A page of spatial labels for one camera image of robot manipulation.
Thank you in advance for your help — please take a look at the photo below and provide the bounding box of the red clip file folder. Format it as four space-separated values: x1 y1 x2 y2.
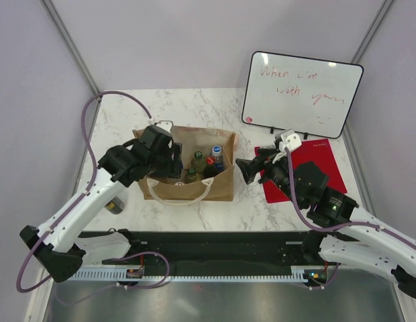
263 139 347 204

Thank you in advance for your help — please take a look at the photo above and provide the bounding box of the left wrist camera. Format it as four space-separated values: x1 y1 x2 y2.
149 118 174 133

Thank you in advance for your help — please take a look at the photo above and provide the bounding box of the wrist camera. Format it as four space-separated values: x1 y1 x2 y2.
274 129 302 153
149 118 174 133

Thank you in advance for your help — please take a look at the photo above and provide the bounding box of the black drink can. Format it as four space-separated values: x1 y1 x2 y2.
105 197 125 215

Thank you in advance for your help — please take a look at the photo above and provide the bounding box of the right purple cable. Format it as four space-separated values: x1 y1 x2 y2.
284 147 416 254

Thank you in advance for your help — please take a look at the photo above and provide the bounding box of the brown canvas tote bag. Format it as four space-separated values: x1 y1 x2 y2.
138 125 237 205

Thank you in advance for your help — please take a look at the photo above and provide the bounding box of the glass cola bottle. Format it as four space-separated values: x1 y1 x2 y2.
203 156 218 179

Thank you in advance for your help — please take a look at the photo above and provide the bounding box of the white slotted cable duct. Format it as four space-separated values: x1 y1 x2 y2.
68 267 325 283

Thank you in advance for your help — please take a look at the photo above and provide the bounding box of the clear soda water bottle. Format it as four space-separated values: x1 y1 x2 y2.
185 168 199 184

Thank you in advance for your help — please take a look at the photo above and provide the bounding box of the blue label water bottle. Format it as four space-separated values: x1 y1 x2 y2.
211 145 224 172

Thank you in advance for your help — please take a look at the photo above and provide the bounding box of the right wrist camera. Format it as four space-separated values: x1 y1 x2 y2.
274 129 302 153

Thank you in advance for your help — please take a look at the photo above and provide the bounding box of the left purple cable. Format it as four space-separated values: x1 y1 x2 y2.
15 90 158 292

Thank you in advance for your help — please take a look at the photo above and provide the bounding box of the green cap glass bottle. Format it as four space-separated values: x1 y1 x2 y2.
191 151 206 173

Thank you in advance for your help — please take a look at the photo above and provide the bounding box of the purple cable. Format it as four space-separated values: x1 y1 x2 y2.
15 90 158 292
284 147 416 254

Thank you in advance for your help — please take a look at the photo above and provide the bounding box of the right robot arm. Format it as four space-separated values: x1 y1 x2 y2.
236 148 416 299

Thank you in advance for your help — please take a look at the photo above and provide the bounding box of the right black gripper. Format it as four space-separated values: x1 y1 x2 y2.
235 147 305 209

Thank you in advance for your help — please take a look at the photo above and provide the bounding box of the white whiteboard black frame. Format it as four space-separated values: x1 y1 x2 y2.
242 51 364 139

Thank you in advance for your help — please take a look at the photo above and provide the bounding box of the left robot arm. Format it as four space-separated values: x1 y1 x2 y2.
19 121 182 282

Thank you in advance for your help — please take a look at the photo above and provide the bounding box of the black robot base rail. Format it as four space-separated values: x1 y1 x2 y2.
73 229 343 278

